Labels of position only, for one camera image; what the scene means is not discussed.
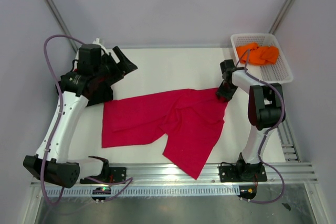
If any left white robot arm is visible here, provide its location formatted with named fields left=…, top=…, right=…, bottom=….
left=23, top=44, right=137, bottom=188

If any aluminium side rail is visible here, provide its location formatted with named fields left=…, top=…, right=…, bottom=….
left=277, top=119, right=301, bottom=163

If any right black controller board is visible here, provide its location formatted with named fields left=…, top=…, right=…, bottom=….
left=238, top=186, right=257, bottom=201

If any left black controller board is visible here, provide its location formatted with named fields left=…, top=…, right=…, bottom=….
left=91, top=186, right=111, bottom=201

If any aluminium front rail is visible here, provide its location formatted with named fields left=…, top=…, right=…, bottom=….
left=110, top=162, right=318, bottom=186

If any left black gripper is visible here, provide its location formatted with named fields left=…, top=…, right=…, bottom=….
left=94, top=47, right=138, bottom=87

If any magenta t shirt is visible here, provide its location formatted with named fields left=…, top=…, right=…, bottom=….
left=101, top=88, right=228, bottom=179

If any orange t shirt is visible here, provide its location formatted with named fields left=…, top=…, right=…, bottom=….
left=236, top=42, right=280, bottom=66

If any white perforated plastic basket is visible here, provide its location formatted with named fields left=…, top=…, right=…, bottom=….
left=230, top=33, right=293, bottom=84

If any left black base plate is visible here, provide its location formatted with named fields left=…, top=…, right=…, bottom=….
left=79, top=167, right=127, bottom=184

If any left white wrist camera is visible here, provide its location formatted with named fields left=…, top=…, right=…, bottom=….
left=92, top=38, right=107, bottom=54

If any black folded t shirt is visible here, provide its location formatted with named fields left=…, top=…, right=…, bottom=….
left=55, top=69, right=114, bottom=108

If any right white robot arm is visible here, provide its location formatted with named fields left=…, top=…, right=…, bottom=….
left=216, top=60, right=285, bottom=182

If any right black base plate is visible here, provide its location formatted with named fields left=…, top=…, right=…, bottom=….
left=218, top=162, right=268, bottom=183

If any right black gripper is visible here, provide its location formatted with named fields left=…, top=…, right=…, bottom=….
left=216, top=82, right=239, bottom=103

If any black controller board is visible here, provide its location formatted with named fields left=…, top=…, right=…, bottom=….
left=91, top=186, right=111, bottom=201
left=238, top=186, right=257, bottom=201

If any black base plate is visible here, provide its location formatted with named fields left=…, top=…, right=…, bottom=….
left=218, top=162, right=268, bottom=183
left=79, top=167, right=127, bottom=184

